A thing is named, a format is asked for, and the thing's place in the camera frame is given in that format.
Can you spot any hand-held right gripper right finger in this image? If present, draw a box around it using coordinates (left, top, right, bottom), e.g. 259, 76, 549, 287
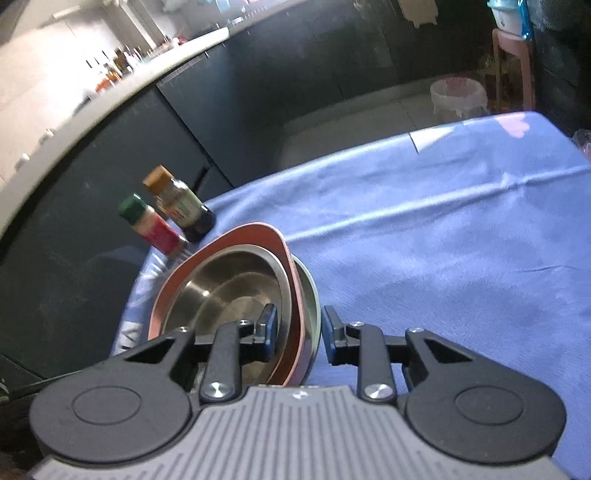
322, 305, 481, 404

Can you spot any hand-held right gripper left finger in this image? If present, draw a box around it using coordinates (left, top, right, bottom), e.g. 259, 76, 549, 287
111, 302, 281, 404

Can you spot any green rimmed plate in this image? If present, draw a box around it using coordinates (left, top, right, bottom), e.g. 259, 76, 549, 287
290, 256, 321, 385

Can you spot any pink dish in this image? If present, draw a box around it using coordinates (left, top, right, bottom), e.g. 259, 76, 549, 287
148, 222, 305, 387

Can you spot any stainless steel bowl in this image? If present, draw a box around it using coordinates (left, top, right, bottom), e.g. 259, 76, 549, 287
163, 244, 294, 385

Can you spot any blue printed tablecloth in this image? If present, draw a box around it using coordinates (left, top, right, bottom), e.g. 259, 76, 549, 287
111, 111, 591, 480

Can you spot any red spice bottle green cap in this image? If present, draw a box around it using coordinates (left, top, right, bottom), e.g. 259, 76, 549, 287
117, 194, 188, 257

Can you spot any dark sauce bottle brown cap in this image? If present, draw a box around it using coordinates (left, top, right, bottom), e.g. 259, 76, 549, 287
142, 165, 217, 243

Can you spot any dark kitchen cabinet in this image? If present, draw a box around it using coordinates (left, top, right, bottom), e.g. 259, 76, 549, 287
0, 0, 492, 384

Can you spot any bagged trash bin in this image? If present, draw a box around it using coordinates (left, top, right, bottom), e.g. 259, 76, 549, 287
430, 78, 489, 123

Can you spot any group of condiment bottles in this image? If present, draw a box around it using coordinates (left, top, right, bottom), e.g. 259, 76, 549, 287
85, 44, 153, 96

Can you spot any white hanging bin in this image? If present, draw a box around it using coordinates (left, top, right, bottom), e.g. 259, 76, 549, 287
399, 0, 437, 24

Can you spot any pink plastic stool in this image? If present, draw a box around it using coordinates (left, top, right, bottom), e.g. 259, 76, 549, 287
492, 28, 536, 112

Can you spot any black storage rack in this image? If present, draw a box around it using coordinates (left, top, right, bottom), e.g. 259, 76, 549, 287
526, 0, 591, 136

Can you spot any white pot with blue lid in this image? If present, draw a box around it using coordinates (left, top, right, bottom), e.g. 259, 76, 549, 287
487, 0, 532, 38

